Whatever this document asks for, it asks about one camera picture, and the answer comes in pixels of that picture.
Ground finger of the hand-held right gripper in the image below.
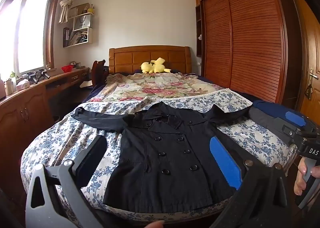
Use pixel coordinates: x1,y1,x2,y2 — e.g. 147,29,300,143
274,110,317,133
282,123,305,147

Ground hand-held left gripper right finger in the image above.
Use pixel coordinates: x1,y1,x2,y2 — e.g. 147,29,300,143
209,136,292,228

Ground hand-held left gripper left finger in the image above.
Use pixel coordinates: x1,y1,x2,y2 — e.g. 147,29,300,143
25,135,108,228

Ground black double-breasted coat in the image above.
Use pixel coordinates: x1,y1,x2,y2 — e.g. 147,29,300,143
71,101,255,213

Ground person's right hand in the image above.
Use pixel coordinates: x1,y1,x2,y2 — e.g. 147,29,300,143
294,157,320,196

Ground person's left hand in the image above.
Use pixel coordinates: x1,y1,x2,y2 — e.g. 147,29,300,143
140,220,166,228

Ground blue folded garment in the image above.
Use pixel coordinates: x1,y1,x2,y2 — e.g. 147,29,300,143
252,100,298,120

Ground grey folded garment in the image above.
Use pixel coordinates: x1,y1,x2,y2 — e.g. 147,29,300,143
249,106,298,145

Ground blue floral bedsheet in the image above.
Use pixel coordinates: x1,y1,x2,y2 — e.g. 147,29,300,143
20,89,298,222

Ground wooden door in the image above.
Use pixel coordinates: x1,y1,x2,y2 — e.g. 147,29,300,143
287,0,320,128

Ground wooden desk with cabinets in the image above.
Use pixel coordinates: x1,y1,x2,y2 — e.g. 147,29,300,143
0,66,90,163

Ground wooden chair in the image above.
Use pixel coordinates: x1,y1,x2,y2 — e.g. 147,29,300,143
91,60,108,86

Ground wooden slatted wardrobe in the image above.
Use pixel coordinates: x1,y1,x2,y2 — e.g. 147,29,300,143
194,0,300,108

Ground pink floral blanket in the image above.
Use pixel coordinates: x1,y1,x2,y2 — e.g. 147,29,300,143
100,72,233,102

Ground black grey devices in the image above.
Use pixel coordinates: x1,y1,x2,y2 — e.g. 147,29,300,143
20,69,50,84

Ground white tissue pack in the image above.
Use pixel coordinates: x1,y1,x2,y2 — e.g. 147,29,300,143
16,79,30,90

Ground wooden bed headboard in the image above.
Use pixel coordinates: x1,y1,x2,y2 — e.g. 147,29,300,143
109,46,192,74

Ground white bottle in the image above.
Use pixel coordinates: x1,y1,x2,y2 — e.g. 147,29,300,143
5,79,17,95

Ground yellow plush toy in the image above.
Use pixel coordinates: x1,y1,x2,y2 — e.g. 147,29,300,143
140,57,172,74

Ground stack of papers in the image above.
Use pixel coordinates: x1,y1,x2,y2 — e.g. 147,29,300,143
70,30,88,44

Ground black binders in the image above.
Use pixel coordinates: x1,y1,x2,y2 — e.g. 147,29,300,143
63,27,71,46

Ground white paper bag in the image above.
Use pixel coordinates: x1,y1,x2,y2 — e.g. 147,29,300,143
76,14,91,31

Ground wood-framed window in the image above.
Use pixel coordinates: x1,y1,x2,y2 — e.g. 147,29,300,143
0,0,62,76

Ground brown paper bag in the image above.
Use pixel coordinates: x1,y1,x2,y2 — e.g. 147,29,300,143
69,3,90,18

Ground beige tied curtain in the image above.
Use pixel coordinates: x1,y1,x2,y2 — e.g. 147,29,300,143
59,0,80,24

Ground brass door handle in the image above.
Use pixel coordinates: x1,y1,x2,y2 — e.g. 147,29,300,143
304,68,319,101

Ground white wall shelf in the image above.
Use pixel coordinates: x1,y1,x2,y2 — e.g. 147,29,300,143
62,3,93,48

